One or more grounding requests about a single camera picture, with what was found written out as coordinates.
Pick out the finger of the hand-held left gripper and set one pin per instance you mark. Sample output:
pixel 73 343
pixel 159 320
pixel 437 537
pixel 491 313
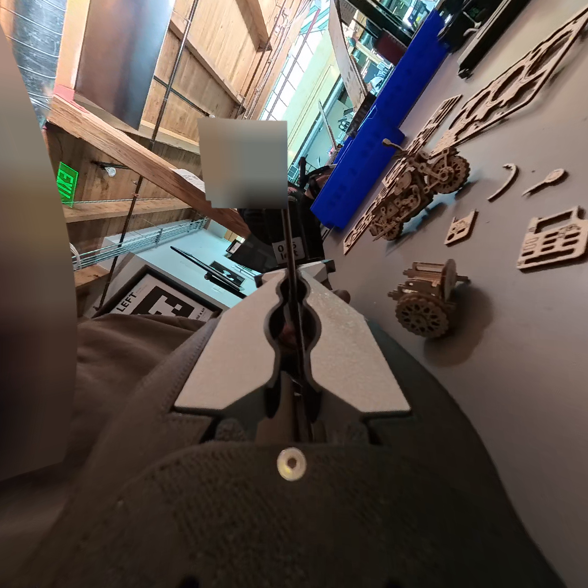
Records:
pixel 324 270

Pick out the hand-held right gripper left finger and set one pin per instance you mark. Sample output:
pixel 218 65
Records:
pixel 229 358

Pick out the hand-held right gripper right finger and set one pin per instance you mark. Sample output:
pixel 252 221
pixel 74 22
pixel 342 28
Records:
pixel 353 363

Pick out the thin plywood parts sheet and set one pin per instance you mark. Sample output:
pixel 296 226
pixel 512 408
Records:
pixel 292 275

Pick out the grey desk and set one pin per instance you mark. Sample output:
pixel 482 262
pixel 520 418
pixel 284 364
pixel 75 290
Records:
pixel 505 390

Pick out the person's left hand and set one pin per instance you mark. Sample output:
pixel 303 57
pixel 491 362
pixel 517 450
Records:
pixel 344 296

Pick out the wooden sidecar model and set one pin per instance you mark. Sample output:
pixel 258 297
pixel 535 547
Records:
pixel 425 298

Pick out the framed marker board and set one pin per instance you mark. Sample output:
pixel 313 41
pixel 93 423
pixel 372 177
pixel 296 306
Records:
pixel 151 298

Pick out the wooden motorcycle model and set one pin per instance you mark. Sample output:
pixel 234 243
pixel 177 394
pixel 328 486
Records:
pixel 413 188

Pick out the blue plastic bin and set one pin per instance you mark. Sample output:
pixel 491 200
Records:
pixel 381 138

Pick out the white paper label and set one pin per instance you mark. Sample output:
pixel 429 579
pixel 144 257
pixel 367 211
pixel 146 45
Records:
pixel 188 178

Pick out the small square wooden piece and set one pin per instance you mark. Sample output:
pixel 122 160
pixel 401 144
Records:
pixel 460 228

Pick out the long wooden puzzle sheet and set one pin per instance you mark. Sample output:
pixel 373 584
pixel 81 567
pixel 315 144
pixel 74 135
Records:
pixel 441 119

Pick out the white banner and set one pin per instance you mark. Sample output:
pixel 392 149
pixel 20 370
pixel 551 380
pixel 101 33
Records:
pixel 347 55

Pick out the curved wooden piece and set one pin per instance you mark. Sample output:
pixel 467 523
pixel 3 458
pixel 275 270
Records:
pixel 504 180

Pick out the wooden ceiling beam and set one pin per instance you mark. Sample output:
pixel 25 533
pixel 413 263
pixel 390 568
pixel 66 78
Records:
pixel 128 147

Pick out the slotted wooden panel piece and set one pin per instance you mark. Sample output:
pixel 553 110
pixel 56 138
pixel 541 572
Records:
pixel 553 239

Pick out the green exit sign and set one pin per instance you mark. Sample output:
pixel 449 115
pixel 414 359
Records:
pixel 66 183

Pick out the spoon-shaped wooden piece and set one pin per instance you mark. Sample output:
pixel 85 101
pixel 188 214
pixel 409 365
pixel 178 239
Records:
pixel 551 176

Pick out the wooden sheet with large cut-outs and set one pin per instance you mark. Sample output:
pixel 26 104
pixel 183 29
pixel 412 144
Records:
pixel 519 82

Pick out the black flat device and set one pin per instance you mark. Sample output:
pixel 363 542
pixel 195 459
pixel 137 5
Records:
pixel 491 36

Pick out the metal air duct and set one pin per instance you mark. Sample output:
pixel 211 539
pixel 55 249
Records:
pixel 39 50

